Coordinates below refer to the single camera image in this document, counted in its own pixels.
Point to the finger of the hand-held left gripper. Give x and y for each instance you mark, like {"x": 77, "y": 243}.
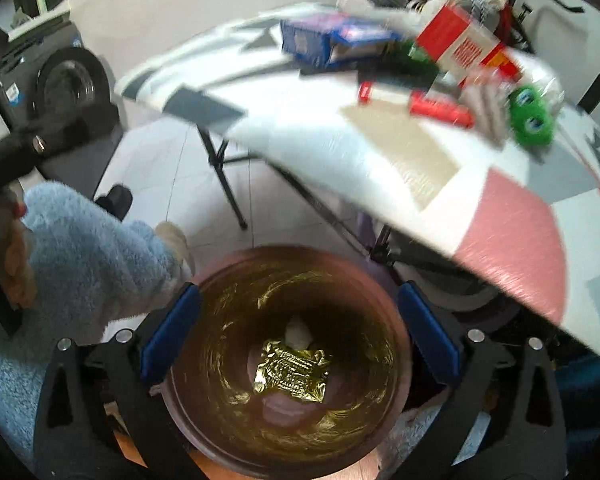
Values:
{"x": 15, "y": 160}

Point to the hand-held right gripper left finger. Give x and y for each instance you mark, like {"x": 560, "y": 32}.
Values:
{"x": 172, "y": 335}

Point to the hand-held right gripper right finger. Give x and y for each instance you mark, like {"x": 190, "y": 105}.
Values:
{"x": 427, "y": 335}

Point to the brown round bin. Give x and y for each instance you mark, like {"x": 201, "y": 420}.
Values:
{"x": 220, "y": 310}

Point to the person's left hand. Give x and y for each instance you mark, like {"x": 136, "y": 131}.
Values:
{"x": 17, "y": 265}

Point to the grey washing machine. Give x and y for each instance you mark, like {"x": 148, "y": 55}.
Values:
{"x": 70, "y": 85}

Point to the beige slipper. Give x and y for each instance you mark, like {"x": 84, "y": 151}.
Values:
{"x": 175, "y": 245}

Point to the small white bottle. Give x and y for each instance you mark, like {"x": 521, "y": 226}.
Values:
{"x": 41, "y": 1}

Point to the black round object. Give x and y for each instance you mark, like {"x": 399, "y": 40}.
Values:
{"x": 115, "y": 201}

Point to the gold foil wrapper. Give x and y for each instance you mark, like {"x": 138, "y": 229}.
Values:
{"x": 290, "y": 370}

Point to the small crumpled white paper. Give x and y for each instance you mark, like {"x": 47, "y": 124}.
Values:
{"x": 297, "y": 334}

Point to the person's blue fleece clothing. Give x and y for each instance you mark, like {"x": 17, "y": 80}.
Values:
{"x": 5, "y": 385}

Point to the red and white tube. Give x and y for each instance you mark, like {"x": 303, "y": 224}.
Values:
{"x": 435, "y": 110}

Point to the green plastic object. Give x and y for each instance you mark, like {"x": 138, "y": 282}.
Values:
{"x": 527, "y": 115}

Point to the patterned folding table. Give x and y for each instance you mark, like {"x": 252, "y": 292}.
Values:
{"x": 305, "y": 125}

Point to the clear plastic bag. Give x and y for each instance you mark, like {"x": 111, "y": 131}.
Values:
{"x": 547, "y": 82}

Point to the small green packet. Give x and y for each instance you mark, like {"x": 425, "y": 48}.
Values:
{"x": 415, "y": 52}

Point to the red and white carton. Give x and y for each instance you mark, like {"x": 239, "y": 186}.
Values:
{"x": 450, "y": 40}

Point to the blue cardboard box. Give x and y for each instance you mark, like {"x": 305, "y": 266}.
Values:
{"x": 310, "y": 40}

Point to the red cloth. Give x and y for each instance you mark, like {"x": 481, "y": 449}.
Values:
{"x": 503, "y": 22}

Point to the white door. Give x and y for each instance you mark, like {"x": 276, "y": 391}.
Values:
{"x": 555, "y": 30}

